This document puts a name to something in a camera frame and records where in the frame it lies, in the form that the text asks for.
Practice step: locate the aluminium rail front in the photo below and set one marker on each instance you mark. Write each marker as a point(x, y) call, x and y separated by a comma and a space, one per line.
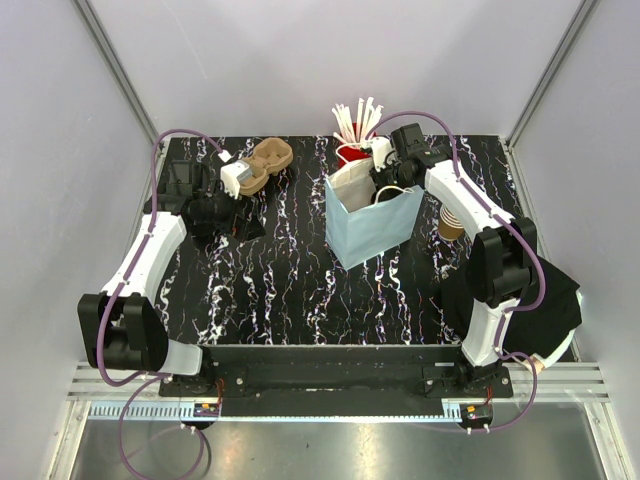
point(573, 383)

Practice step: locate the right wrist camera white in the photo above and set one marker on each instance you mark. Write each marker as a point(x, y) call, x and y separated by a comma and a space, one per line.
point(380, 147)

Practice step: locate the stack of paper cups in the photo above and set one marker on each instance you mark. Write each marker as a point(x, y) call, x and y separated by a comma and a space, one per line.
point(449, 227)

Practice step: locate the black cloth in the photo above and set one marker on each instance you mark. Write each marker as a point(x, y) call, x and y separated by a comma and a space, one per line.
point(538, 332)

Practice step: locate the light blue paper bag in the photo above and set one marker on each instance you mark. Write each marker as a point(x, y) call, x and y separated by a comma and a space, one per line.
point(360, 223)

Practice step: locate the aluminium frame post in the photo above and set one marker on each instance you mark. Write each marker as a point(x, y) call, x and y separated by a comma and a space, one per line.
point(107, 51)
point(567, 42)

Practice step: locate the aluminium frame post left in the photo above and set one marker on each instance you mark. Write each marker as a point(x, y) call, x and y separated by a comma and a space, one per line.
point(107, 51)

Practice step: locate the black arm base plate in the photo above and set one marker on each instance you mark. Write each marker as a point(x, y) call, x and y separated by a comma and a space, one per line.
point(389, 383)

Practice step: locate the white wrapped straws bundle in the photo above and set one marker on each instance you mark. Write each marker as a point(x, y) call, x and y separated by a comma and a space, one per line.
point(356, 129)

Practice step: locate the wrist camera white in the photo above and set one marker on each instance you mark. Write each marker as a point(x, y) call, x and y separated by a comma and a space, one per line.
point(233, 173)
point(380, 147)

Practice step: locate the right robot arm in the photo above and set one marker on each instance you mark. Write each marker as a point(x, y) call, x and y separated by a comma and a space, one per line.
point(503, 263)

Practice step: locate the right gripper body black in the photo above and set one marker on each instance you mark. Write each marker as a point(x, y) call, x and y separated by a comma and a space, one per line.
point(392, 174)

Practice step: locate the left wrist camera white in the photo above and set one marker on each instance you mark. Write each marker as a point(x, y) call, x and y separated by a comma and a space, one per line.
point(233, 173)

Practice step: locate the aluminium frame post right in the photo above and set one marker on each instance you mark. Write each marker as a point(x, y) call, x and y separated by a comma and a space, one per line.
point(567, 42)

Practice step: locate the stack of cardboard cup carriers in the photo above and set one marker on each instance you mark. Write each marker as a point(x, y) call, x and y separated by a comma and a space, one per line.
point(269, 157)

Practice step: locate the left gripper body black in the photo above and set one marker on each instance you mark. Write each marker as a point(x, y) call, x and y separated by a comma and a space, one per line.
point(223, 194)

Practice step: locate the red straw cup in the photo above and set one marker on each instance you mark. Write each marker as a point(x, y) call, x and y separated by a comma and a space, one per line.
point(347, 152)

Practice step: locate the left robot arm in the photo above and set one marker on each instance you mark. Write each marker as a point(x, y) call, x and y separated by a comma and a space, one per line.
point(120, 327)

